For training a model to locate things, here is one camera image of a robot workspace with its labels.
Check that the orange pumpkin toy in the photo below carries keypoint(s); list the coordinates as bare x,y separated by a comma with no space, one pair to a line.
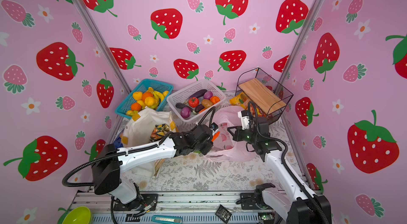
214,99

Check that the small purple onion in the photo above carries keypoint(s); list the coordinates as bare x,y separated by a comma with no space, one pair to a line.
208,95

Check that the teal plastic basket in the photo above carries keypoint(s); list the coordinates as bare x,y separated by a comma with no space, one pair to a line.
124,108

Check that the yellow banana bunch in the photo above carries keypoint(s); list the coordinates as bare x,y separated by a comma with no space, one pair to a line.
158,96

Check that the brown potato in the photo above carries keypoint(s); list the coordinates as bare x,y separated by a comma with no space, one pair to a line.
206,103

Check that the black electronic module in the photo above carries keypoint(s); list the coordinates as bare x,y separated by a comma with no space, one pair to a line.
223,214

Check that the black wire mesh shelf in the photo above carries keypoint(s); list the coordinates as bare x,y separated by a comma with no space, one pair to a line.
269,98

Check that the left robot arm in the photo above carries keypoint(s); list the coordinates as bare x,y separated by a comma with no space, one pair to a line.
108,168

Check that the green plastic bowl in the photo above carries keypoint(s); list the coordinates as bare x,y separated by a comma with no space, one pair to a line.
79,215

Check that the red tomato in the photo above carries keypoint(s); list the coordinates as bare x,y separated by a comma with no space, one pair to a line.
193,102

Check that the small tangerine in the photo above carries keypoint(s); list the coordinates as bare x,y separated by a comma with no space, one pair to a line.
136,107

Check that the teal utility knife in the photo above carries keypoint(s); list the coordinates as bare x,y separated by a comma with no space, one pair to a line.
166,219

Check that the black yellow snack bag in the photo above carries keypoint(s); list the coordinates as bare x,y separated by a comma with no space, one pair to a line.
159,132

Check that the blue tape dispenser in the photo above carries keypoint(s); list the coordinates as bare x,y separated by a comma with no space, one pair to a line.
118,143

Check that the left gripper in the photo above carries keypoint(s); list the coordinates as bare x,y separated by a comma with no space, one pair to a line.
206,150

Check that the orange fruit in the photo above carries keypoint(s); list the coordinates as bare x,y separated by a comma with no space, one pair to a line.
146,95

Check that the orange carrot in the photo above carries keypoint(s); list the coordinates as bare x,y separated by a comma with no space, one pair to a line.
215,136

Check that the dark cucumber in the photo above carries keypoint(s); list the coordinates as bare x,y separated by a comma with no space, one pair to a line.
181,106

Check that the long purple eggplant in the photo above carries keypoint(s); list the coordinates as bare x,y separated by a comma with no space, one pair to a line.
198,94

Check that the pink plastic grocery bag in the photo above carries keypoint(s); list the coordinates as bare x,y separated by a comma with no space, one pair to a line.
225,148

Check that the yellow pear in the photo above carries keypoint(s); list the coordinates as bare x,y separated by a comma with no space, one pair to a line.
150,101

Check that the white canvas tote bag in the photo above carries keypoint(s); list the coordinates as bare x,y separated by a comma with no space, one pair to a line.
138,131

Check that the white plastic basket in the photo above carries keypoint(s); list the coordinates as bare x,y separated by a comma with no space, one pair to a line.
181,96

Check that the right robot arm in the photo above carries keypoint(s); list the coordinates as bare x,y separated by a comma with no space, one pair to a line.
297,203

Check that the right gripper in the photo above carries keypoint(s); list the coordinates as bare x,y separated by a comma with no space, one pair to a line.
236,135

